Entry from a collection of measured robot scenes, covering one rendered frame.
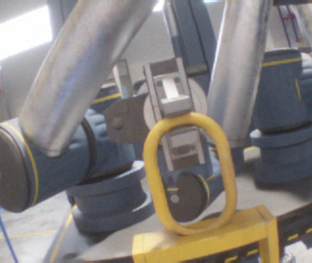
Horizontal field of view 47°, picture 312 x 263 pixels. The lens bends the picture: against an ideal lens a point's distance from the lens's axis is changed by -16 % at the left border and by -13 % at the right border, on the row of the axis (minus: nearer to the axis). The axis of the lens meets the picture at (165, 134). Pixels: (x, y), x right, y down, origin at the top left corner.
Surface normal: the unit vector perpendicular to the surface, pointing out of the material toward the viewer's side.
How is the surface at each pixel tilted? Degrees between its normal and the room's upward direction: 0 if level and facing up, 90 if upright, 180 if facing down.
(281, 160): 90
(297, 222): 90
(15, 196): 94
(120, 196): 90
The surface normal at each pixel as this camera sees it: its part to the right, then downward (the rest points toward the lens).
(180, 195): -0.44, 0.22
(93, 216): -0.33, -0.81
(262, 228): 0.03, 0.12
